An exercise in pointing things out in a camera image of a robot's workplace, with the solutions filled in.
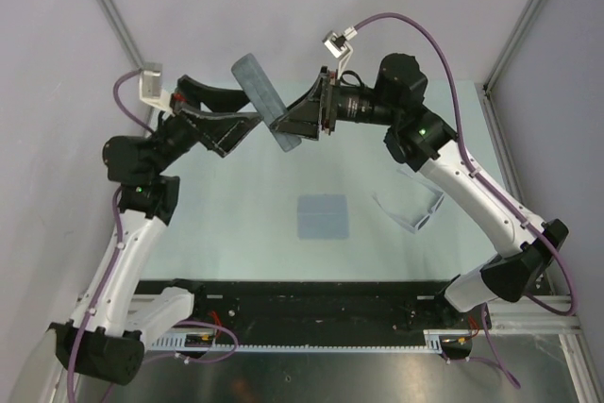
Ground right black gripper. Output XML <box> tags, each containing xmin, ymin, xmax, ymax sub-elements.
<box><xmin>272</xmin><ymin>67</ymin><xmax>399</xmax><ymax>142</ymax></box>

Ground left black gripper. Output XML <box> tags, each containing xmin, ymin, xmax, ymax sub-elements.
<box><xmin>149</xmin><ymin>76</ymin><xmax>263</xmax><ymax>176</ymax></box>

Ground grey glasses case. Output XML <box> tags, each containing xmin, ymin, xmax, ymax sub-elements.
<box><xmin>231</xmin><ymin>53</ymin><xmax>301</xmax><ymax>153</ymax></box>

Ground light blue cleaning cloth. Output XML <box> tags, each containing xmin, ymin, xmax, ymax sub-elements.
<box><xmin>296</xmin><ymin>193</ymin><xmax>349</xmax><ymax>241</ymax></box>

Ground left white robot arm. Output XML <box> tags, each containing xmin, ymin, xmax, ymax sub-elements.
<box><xmin>49</xmin><ymin>76</ymin><xmax>261</xmax><ymax>385</ymax></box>

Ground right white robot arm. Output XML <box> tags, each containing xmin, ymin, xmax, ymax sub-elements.
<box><xmin>269</xmin><ymin>54</ymin><xmax>569</xmax><ymax>328</ymax></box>

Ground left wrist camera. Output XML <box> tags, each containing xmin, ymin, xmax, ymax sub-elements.
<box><xmin>139</xmin><ymin>62</ymin><xmax>172</xmax><ymax>114</ymax></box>

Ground white frame sunglasses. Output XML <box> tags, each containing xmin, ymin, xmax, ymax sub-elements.
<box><xmin>371</xmin><ymin>167</ymin><xmax>445</xmax><ymax>234</ymax></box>

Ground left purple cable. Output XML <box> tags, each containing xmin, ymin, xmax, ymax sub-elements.
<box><xmin>65</xmin><ymin>67</ymin><xmax>240</xmax><ymax>403</ymax></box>

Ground left aluminium frame post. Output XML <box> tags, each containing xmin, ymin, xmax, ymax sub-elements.
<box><xmin>96</xmin><ymin>0</ymin><xmax>143</xmax><ymax>69</ymax></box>

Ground aluminium frame post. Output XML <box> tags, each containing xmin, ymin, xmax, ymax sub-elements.
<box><xmin>96</xmin><ymin>0</ymin><xmax>143</xmax><ymax>69</ymax></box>
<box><xmin>485</xmin><ymin>0</ymin><xmax>577</xmax><ymax>91</ymax></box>

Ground grey slotted cable duct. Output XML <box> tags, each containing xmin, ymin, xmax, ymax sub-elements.
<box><xmin>148</xmin><ymin>329</ymin><xmax>473</xmax><ymax>354</ymax></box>

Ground right aluminium frame post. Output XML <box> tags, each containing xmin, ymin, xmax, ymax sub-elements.
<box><xmin>485</xmin><ymin>0</ymin><xmax>577</xmax><ymax>91</ymax></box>

